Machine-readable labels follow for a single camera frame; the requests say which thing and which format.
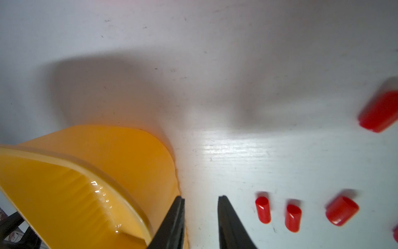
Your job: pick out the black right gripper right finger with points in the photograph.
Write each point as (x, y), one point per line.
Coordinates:
(232, 234)

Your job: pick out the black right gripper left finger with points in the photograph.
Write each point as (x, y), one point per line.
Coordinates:
(170, 234)

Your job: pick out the red protection sleeve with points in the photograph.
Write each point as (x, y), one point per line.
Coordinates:
(395, 233)
(293, 217)
(380, 113)
(341, 210)
(263, 209)

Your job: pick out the yellow plastic storage box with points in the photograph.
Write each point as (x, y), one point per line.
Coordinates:
(87, 187)

